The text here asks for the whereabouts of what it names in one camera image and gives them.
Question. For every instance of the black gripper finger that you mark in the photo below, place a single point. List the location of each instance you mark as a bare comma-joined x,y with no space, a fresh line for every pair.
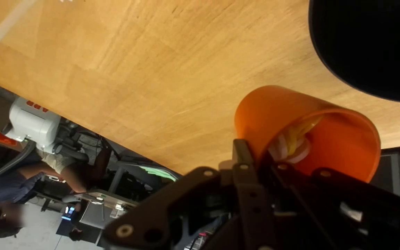
253,207

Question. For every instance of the seated person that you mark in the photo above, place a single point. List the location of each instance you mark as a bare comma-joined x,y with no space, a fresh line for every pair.
18,184

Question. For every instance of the orange plastic cup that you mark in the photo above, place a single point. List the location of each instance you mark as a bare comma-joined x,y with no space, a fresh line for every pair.
345,141

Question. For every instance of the white yellow cup contents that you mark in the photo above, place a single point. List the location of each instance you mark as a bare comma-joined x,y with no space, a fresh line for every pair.
293,146

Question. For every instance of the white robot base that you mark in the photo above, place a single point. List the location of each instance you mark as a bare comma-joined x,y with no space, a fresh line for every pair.
34,123

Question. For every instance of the black bowl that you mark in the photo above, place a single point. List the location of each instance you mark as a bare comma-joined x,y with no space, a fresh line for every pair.
359,42

